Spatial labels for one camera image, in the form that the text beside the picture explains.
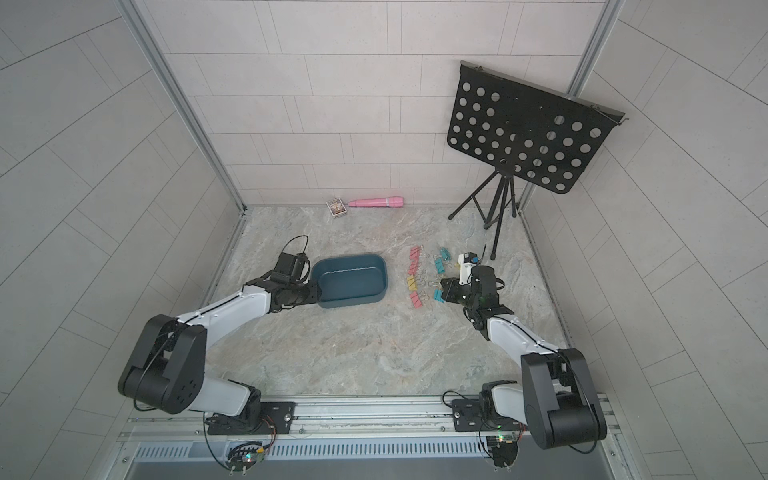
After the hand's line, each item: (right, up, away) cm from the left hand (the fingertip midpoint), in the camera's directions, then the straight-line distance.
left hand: (323, 288), depth 92 cm
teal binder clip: (+40, +10, +10) cm, 42 cm away
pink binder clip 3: (+29, -4, -1) cm, 29 cm away
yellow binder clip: (+27, +2, +4) cm, 28 cm away
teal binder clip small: (+37, +6, +7) cm, 38 cm away
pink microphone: (+21, +29, +24) cm, 43 cm away
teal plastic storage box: (+7, +2, +5) cm, 9 cm away
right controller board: (+48, -33, -23) cm, 63 cm away
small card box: (-1, +27, +24) cm, 36 cm away
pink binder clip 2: (+28, +7, +7) cm, 30 cm away
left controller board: (-13, -35, -23) cm, 43 cm away
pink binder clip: (+29, +11, +10) cm, 33 cm away
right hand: (+36, +3, -3) cm, 37 cm away
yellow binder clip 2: (+28, 0, +2) cm, 28 cm away
